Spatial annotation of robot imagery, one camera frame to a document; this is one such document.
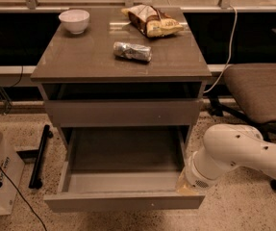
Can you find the white ceramic bowl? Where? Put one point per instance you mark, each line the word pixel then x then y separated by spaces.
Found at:
pixel 75 21

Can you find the crumpled silver foil packet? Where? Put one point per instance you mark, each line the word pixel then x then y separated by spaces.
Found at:
pixel 132 51

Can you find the black metal bar stand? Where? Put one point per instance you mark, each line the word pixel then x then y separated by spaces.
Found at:
pixel 35 181

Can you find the grey top drawer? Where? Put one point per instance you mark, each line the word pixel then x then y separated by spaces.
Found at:
pixel 117 113

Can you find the grey drawer cabinet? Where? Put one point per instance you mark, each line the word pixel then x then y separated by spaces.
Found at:
pixel 84 67

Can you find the grey drawer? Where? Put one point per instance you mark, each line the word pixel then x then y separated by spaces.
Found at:
pixel 122 169
pixel 117 113

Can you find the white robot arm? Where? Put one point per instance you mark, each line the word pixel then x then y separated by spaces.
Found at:
pixel 226 147

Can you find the grey office chair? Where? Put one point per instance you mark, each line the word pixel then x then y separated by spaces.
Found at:
pixel 254 88

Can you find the brown chip bag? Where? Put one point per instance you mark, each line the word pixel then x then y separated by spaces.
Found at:
pixel 152 22

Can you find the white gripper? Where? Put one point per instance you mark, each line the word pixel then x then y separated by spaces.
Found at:
pixel 196 176

